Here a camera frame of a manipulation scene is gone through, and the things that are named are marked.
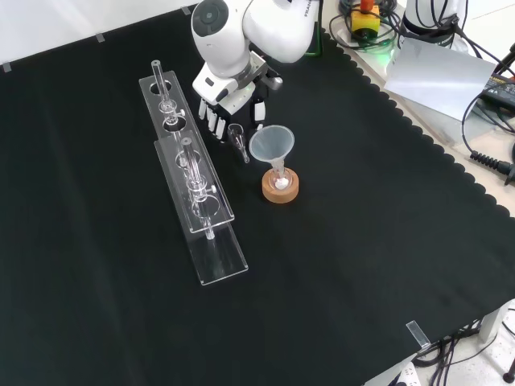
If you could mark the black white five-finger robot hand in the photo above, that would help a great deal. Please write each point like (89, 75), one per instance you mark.
(225, 90)

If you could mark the clear glass weighing funnel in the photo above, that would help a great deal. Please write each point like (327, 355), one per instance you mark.
(237, 138)

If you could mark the translucent plastic funnel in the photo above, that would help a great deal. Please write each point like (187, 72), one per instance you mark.
(271, 144)

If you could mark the clear acrylic funnel stand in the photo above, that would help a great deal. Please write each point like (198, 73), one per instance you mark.
(217, 265)

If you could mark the small round-bottom glass flask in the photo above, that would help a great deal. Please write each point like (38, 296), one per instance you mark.
(280, 183)

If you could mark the yellow stop button box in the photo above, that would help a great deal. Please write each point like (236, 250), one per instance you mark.
(364, 22)

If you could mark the black table cloth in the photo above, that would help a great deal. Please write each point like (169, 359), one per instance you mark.
(322, 261)

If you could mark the pale board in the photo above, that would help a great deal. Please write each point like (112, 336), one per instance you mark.
(434, 76)

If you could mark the black power adapter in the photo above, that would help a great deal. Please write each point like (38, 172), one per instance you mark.
(499, 90)

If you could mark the clear tape strip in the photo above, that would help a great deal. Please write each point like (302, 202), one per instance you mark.
(418, 333)

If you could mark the white power strip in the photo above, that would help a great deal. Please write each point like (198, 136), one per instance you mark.
(406, 376)

